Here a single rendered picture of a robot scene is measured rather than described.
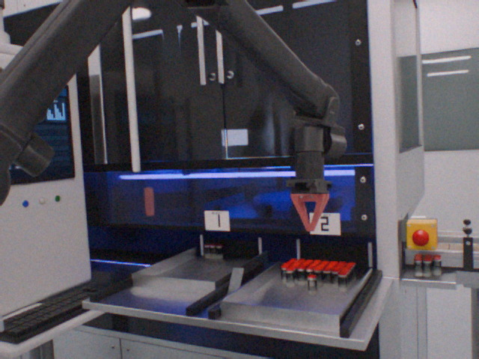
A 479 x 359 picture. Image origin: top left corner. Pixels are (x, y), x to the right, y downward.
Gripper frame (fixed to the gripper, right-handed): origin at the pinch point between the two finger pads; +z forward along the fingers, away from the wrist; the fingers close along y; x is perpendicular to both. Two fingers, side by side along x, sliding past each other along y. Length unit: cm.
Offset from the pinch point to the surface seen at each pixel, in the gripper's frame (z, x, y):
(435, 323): 73, -7, 243
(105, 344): 46, 93, 43
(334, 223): 0.4, 4.8, 36.3
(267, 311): 17.5, 9.7, 0.7
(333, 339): 21.0, -4.5, -0.9
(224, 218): -1, 39, 36
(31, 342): 29, 67, -10
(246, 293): 16.7, 20.4, 12.9
